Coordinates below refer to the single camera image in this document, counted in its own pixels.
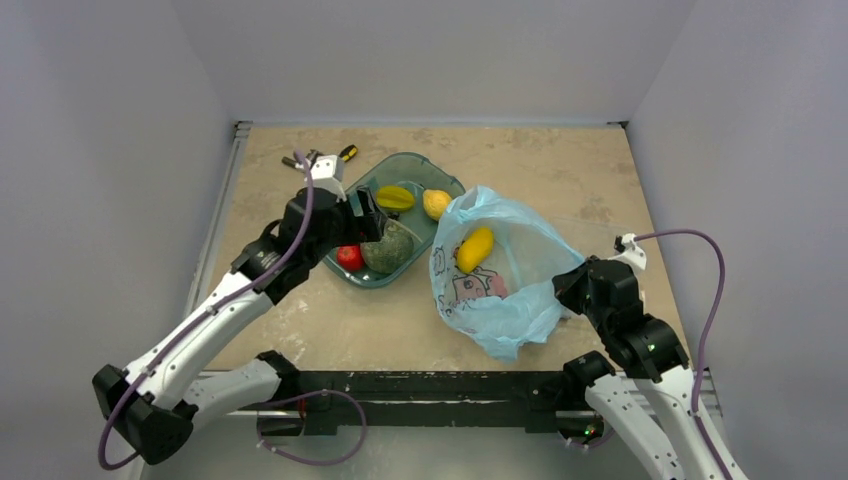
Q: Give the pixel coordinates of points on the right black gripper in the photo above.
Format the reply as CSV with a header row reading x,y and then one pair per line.
x,y
569,287

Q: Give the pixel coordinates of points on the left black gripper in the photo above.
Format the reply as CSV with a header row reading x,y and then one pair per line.
x,y
365,213

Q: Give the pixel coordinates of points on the green fake melon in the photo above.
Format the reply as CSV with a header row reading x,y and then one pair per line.
x,y
391,252

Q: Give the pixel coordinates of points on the light blue plastic bag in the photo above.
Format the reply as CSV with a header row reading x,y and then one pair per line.
x,y
508,301

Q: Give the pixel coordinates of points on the yellow fake mango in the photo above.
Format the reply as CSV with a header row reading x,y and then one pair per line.
x,y
475,249

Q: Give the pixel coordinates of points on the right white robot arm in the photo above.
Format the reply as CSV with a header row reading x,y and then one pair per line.
x,y
642,385

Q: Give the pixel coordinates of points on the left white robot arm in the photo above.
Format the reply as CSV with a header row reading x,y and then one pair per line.
x,y
157,401

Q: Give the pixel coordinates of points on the yellow fake starfruit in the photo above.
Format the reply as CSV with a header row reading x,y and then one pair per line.
x,y
395,198

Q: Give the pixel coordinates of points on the red fake apple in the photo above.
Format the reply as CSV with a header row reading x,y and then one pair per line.
x,y
350,258

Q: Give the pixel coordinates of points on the yellow fake lemon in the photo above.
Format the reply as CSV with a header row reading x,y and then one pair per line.
x,y
435,203

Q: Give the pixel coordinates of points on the clear plastic screw box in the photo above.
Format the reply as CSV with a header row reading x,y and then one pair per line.
x,y
589,237

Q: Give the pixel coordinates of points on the teal plastic tray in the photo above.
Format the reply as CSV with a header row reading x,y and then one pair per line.
x,y
416,174

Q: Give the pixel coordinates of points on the yellow black screwdriver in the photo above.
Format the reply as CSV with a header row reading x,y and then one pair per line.
x,y
348,153

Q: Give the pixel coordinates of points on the grey metal tool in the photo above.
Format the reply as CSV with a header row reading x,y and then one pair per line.
x,y
293,163

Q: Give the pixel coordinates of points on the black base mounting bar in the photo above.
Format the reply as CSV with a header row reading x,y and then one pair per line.
x,y
533,401

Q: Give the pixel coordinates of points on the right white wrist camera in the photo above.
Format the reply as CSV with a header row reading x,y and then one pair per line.
x,y
629,252

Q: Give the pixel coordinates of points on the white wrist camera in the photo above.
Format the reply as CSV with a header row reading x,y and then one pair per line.
x,y
629,252
327,173

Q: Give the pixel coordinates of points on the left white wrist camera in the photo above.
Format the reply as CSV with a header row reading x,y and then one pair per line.
x,y
327,173

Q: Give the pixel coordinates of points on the aluminium frame rail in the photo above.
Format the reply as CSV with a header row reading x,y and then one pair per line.
x,y
207,257

